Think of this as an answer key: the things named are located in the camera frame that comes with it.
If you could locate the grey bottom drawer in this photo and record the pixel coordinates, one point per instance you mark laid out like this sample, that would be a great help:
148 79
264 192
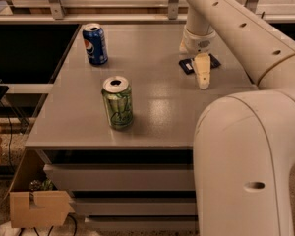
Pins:
142 223

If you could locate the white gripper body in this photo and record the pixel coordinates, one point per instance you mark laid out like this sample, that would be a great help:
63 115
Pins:
197 44

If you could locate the blue pepsi can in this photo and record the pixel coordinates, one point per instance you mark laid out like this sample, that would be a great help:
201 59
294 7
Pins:
94 40

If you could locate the grey middle drawer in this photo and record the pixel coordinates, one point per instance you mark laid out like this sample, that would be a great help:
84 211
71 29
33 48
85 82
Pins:
134 206

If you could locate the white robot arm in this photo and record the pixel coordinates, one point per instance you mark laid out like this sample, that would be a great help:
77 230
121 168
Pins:
244 144

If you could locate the grey top drawer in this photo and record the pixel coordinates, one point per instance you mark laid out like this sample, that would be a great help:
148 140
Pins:
121 177

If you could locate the grey drawer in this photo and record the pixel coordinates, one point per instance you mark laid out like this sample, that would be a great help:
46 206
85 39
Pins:
121 177
142 223
134 206

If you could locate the cardboard box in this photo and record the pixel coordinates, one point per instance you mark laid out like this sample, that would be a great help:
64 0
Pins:
30 208

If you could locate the dark blue rxbar wrapper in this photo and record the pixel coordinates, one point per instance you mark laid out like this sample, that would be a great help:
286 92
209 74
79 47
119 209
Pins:
187 64

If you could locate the green soda can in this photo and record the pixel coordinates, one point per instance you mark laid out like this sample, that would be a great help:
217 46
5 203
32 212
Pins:
117 97

